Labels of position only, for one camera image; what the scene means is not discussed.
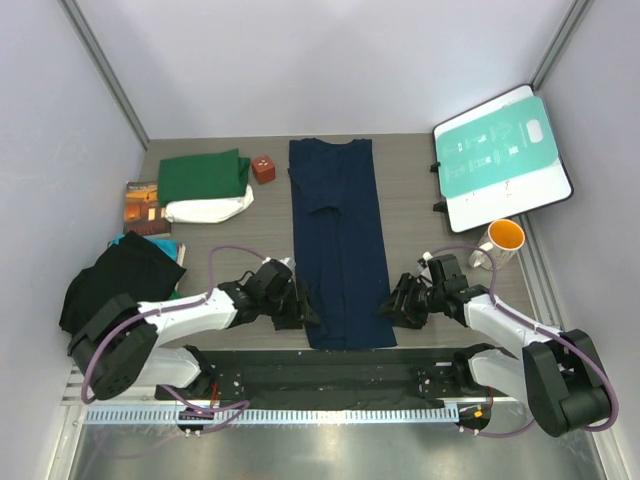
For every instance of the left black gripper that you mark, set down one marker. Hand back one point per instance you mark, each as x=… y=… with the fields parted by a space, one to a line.
x=300 y=312

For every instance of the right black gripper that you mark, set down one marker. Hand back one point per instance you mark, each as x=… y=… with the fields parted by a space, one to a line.
x=410 y=317

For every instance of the navy blue t-shirt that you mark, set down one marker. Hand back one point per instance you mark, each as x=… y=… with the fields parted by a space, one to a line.
x=339 y=246

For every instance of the white mug orange inside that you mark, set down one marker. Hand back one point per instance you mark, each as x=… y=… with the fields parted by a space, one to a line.
x=499 y=244

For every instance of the red cube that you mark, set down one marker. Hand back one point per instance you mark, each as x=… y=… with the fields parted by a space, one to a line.
x=264 y=169

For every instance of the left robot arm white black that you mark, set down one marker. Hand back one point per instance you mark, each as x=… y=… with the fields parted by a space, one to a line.
x=125 y=344

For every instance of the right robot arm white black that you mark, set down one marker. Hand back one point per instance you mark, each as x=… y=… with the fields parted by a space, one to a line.
x=556 y=374

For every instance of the white folded t-shirt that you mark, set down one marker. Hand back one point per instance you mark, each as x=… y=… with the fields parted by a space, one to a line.
x=208 y=211

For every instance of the teal t-shirt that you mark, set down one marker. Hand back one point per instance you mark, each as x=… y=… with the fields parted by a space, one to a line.
x=175 y=250

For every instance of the green folded t-shirt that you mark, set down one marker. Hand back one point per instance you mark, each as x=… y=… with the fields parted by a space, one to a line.
x=203 y=176

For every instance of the black crumpled t-shirt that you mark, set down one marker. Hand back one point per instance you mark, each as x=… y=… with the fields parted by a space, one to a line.
x=134 y=266

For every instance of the brown cover book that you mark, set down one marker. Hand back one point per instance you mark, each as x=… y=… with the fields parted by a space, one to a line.
x=142 y=211

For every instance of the teal folding board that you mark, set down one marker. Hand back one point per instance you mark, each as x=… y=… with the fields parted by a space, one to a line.
x=512 y=141

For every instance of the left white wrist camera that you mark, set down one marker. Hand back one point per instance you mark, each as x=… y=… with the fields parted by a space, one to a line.
x=287 y=262

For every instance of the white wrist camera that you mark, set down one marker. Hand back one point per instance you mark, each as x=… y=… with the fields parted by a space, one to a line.
x=287 y=262
x=423 y=268

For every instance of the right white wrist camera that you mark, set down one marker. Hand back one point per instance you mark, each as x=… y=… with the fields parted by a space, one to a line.
x=423 y=268

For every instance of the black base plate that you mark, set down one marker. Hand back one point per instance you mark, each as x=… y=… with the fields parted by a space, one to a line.
x=390 y=379

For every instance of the white slotted cable duct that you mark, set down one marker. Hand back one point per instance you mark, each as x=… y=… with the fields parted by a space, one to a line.
x=171 y=414

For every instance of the white whiteboard black frame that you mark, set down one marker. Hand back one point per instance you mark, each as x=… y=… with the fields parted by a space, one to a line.
x=522 y=194

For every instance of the right aluminium frame post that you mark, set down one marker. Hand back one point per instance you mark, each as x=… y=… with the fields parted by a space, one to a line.
x=560 y=40

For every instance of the aluminium frame post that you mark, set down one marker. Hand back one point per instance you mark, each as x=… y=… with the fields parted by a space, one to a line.
x=96 y=54
x=560 y=40

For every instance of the left aluminium frame post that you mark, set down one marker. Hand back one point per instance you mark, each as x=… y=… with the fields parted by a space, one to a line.
x=96 y=54

